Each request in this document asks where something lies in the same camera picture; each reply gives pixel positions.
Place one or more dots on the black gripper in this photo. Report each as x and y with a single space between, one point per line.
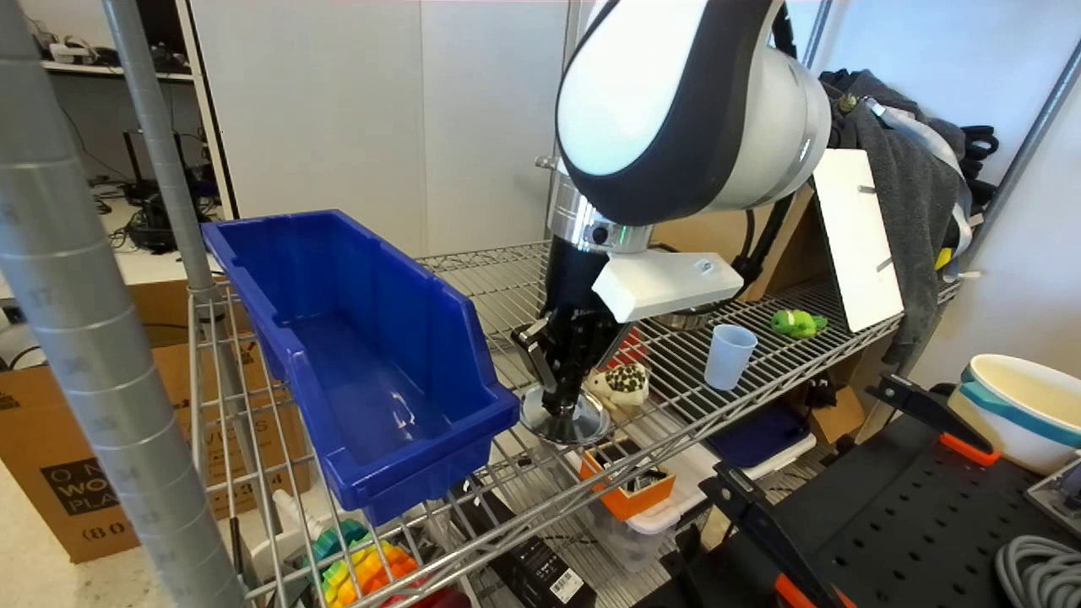
580 282

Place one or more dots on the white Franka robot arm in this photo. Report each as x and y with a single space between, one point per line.
675 103

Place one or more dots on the red plastic object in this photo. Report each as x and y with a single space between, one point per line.
628 347

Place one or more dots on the orange plastic container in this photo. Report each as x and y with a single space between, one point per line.
628 493

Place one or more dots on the light blue plastic cup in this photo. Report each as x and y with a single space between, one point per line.
730 358

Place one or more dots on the blue plastic bin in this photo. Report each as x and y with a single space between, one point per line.
360 374

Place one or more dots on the black box white label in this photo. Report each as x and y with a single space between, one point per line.
528 558

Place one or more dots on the dark blue flat object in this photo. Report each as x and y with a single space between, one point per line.
760 436

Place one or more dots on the green plush toy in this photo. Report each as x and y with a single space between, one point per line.
797 322

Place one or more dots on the multicoloured plastic stacking toy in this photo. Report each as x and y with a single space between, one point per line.
360 567

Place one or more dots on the white flat board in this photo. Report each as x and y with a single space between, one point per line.
858 237

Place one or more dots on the grey cloth jacket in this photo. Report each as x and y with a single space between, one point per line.
914 191

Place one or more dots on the thin grey metal pole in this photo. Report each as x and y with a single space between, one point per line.
162 146

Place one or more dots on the white bowl teal stripe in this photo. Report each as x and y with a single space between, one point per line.
1030 411

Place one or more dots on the thick grey metal pole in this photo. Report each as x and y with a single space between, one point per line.
80 315

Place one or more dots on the printed cardboard box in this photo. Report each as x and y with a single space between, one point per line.
56 462

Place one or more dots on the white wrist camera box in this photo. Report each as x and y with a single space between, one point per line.
664 282

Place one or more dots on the wall shelf with clutter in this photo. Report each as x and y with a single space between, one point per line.
103 70

